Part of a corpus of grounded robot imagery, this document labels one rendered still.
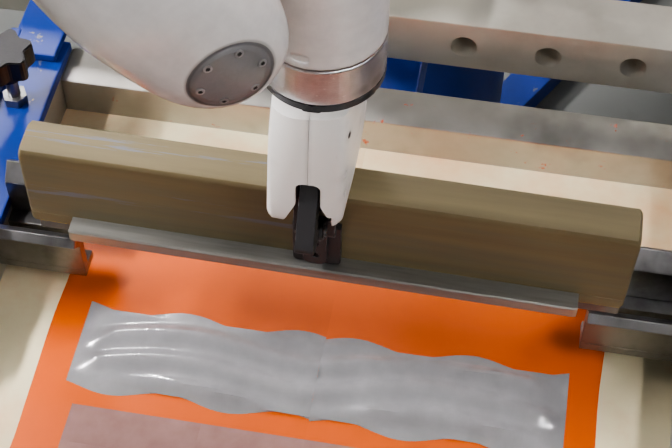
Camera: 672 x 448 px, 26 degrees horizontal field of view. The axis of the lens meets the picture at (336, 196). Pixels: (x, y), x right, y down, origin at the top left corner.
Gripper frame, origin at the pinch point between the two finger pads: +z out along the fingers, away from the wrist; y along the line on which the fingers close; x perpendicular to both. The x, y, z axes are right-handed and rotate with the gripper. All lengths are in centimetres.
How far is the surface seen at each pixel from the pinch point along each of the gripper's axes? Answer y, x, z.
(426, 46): -24.9, 4.1, 8.3
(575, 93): -115, 24, 109
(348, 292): -3.8, 1.3, 14.0
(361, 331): -0.5, 2.9, 14.0
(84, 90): -18.0, -23.1, 11.5
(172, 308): -0.1, -11.5, 14.1
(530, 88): -110, 16, 104
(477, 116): -20.0, 9.0, 10.4
